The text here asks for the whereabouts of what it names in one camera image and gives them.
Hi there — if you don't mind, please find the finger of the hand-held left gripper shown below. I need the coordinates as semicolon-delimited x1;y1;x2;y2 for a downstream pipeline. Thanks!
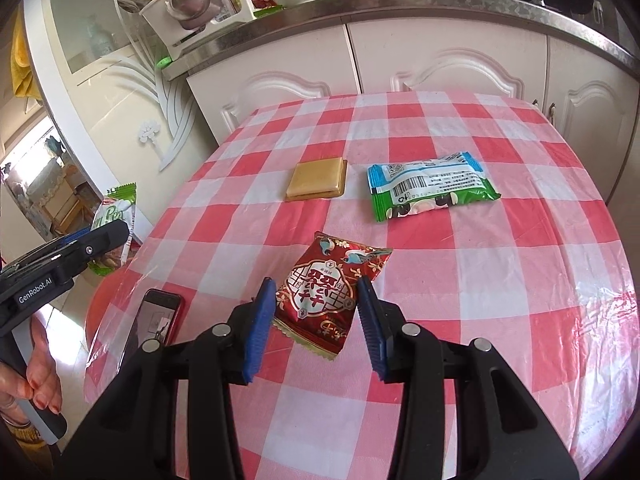
9;226;97;272
50;219;132;275

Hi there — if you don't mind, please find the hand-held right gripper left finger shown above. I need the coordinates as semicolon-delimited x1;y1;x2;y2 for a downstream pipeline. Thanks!
60;276;278;480

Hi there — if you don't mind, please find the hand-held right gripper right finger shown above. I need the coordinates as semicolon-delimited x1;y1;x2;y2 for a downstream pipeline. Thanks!
355;275;584;480

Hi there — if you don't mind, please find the green white snack packet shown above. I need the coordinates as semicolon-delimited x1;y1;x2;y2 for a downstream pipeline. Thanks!
89;182;138;277

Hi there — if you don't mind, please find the orange plastic bin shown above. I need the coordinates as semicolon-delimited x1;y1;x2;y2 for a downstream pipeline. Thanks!
84;275;123;356

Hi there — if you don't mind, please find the red snack packet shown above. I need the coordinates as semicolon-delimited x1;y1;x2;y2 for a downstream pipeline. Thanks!
272;232;394;361

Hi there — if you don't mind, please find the person's left hand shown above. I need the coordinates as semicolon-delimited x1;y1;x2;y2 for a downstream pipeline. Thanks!
0;316;64;429

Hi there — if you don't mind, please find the wooden chair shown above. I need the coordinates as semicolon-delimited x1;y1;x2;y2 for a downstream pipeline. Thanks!
39;184;84;242

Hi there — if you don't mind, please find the table with patterned cloth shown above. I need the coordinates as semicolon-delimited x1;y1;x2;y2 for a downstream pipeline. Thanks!
19;159;72;197

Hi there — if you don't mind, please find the smartphone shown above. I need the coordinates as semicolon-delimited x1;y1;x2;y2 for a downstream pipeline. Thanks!
117;288;184;387

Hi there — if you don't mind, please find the red white checked tablecloth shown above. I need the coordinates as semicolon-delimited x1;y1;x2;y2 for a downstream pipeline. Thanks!
82;90;637;480

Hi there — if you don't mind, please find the glass door with etched pattern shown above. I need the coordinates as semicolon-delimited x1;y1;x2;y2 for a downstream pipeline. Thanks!
22;0;223;197

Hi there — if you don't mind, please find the green blue snack packet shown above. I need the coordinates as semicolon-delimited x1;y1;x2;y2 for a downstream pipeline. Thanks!
367;151;502;223

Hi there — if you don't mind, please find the tan square block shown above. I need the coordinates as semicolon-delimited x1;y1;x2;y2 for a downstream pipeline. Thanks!
285;157;349;202

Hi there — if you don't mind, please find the yellow cloth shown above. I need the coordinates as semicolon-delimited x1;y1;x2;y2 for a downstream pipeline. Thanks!
10;10;44;99

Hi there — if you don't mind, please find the white utensil holder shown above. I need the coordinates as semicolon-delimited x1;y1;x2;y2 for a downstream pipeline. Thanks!
138;0;213;52

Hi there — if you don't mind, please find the white cabinet door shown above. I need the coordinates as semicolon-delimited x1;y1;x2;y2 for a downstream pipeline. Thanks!
186;25;362;144
347;19;551;107
545;35;640;207

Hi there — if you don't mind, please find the steel ladle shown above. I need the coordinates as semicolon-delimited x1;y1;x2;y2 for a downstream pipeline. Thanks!
165;0;224;31

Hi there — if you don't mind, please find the steel kitchen counter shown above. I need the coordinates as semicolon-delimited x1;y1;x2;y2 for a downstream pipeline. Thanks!
160;0;640;82

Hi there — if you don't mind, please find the white flower wall hook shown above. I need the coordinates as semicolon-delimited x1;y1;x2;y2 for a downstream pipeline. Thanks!
136;121;161;146

